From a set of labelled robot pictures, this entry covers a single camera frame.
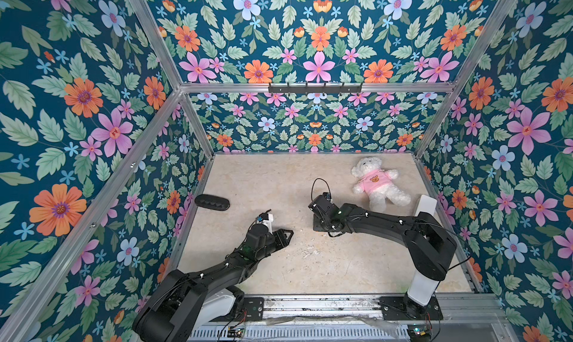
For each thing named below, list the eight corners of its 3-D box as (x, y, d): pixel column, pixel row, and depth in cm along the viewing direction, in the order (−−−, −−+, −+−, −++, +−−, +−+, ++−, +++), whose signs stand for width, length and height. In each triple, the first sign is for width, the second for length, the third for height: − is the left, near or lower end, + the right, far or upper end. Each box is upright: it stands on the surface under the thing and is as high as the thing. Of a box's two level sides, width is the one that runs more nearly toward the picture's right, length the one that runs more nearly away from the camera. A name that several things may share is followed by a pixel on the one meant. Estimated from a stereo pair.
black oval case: (196, 205, 102) (192, 201, 99) (203, 195, 106) (200, 190, 103) (225, 214, 100) (222, 209, 96) (231, 203, 103) (229, 198, 100)
